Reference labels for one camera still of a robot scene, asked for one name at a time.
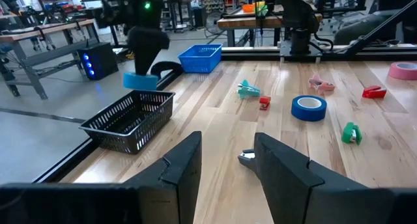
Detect blue plastic basket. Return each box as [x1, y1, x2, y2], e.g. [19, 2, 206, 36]
[177, 44, 223, 74]

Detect black plastic basket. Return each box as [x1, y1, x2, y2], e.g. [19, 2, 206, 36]
[78, 89, 176, 155]

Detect black floor fan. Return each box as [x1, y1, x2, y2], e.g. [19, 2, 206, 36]
[204, 10, 225, 36]

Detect teal staple remover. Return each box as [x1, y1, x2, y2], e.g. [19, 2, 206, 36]
[237, 79, 261, 100]

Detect green stapler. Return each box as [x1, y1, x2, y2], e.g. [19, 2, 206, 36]
[341, 121, 363, 146]

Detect pink staple remover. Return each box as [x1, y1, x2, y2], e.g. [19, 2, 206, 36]
[308, 74, 336, 95]

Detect person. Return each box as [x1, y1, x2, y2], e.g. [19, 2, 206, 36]
[332, 0, 417, 46]

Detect black computer tower blue lights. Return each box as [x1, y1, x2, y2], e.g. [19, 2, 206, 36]
[77, 42, 120, 81]

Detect small red stapler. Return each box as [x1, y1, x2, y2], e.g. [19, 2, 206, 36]
[259, 95, 272, 111]

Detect thick wooden workbench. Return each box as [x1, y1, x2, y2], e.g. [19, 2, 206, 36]
[216, 4, 323, 48]

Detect metal workbench wooden top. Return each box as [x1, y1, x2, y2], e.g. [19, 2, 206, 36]
[0, 18, 100, 100]

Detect light blue tape roll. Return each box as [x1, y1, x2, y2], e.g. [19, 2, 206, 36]
[122, 72, 159, 91]

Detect black curved bracket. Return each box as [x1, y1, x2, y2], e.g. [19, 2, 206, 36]
[150, 61, 183, 80]

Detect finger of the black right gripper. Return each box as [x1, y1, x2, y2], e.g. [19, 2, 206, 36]
[134, 50, 161, 76]

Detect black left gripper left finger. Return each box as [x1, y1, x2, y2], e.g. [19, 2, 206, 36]
[0, 131, 203, 224]

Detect black aluminium table frame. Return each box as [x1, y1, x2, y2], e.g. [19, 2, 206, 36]
[32, 0, 417, 184]

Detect green plastic object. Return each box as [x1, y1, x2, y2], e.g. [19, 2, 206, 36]
[254, 1, 268, 17]

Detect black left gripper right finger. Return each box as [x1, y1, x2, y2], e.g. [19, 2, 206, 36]
[253, 132, 417, 224]

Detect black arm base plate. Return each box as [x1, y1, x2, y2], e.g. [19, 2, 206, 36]
[279, 40, 323, 59]

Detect pink tape roll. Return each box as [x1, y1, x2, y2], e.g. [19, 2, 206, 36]
[387, 61, 417, 81]

